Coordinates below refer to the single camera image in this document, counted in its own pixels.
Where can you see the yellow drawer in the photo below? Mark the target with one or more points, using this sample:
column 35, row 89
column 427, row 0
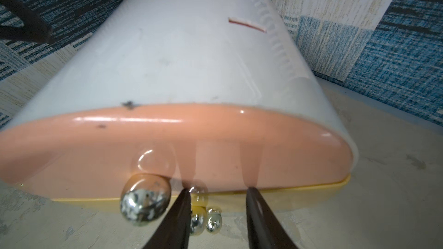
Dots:
column 242, row 200

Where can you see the white round drawer cabinet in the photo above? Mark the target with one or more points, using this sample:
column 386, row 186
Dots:
column 192, row 69

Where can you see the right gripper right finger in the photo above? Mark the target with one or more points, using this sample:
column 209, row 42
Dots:
column 264, row 229

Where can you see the pink top drawer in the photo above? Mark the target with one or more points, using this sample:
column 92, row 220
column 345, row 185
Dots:
column 95, row 153

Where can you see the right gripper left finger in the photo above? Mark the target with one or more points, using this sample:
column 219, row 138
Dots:
column 174, row 230

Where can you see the black wire shelf rack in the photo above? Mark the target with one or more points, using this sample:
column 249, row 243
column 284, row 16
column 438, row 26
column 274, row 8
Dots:
column 34, row 29

